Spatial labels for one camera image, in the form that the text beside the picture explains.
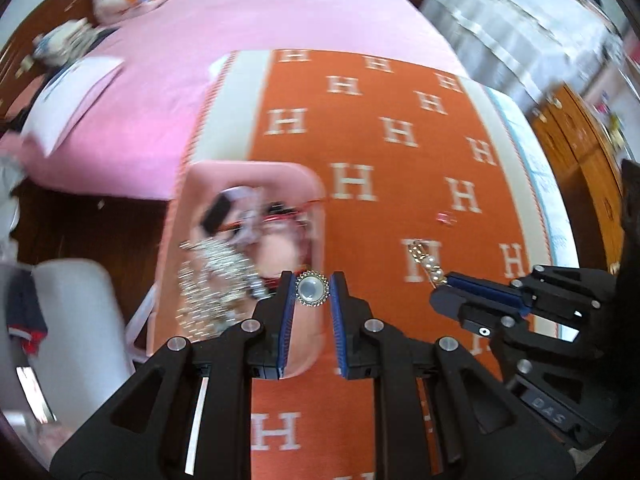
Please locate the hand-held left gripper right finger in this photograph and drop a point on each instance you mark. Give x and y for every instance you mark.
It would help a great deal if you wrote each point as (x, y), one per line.
(336, 320)

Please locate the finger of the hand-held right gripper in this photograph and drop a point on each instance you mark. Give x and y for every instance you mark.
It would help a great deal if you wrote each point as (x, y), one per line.
(460, 310)
(485, 287)

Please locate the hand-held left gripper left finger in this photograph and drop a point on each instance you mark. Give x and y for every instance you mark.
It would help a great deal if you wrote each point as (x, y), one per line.
(286, 310)

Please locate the round pearl brooch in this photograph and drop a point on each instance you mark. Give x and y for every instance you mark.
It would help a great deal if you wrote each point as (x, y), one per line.
(312, 288)

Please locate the red and pink bangles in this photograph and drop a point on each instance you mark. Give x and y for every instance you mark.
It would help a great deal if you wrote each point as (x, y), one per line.
(280, 219)

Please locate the pink jewelry box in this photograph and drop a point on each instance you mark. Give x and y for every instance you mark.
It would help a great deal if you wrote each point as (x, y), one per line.
(210, 175)

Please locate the pink gem earrings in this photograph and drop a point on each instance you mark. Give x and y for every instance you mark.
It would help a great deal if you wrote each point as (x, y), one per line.
(445, 217)

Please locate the white quilt with blue print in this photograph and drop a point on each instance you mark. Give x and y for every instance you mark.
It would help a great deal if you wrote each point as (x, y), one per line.
(545, 185)

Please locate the wooden cabinet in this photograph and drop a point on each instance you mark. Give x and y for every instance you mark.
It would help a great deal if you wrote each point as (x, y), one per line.
(580, 170)

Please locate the white chair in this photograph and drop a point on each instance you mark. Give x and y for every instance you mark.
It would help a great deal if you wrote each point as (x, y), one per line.
(75, 320)

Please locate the orange printed blanket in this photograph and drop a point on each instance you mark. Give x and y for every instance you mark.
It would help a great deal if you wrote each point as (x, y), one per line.
(400, 85)

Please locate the red and navy garment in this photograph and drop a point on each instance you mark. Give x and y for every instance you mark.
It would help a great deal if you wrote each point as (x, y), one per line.
(27, 315)

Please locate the white lace cloth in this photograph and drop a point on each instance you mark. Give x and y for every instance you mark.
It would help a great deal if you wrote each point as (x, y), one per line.
(510, 25)

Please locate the white pillow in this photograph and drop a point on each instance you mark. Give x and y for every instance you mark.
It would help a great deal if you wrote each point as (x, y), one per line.
(75, 100)

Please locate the pink bed sheet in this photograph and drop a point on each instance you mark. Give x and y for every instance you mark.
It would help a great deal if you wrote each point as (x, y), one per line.
(200, 20)

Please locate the folded light clothes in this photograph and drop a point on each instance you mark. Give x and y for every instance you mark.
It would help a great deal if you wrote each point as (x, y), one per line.
(62, 40)

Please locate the dark wooden headboard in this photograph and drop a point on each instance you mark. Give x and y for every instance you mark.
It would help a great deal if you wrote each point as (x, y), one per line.
(30, 25)

